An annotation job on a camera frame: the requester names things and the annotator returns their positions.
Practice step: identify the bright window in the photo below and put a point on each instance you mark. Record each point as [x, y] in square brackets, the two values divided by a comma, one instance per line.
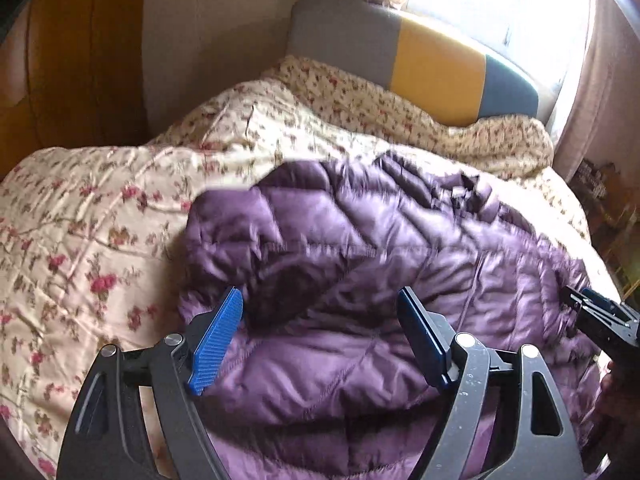
[544, 38]

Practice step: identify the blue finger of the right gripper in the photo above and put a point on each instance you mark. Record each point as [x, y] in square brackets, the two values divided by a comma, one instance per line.
[602, 302]

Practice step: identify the grey yellow blue headboard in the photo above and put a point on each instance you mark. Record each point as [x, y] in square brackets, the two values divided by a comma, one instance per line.
[453, 81]

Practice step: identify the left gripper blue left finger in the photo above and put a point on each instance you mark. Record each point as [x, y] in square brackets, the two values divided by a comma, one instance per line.
[106, 436]

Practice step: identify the floral cream bed quilt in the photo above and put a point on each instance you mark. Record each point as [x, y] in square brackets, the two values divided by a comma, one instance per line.
[90, 238]

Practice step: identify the small-floral pillow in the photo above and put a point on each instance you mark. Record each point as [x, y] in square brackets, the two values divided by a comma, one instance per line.
[509, 147]

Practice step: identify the purple quilted down jacket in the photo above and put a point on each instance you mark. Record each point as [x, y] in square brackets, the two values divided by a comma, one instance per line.
[320, 381]

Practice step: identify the brown wooden wardrobe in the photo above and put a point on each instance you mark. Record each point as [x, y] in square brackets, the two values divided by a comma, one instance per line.
[71, 76]

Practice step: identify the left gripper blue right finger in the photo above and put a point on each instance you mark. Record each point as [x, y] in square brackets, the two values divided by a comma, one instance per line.
[533, 437]

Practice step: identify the right pink curtain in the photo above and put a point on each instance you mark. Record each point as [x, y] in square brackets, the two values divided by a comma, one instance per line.
[603, 124]

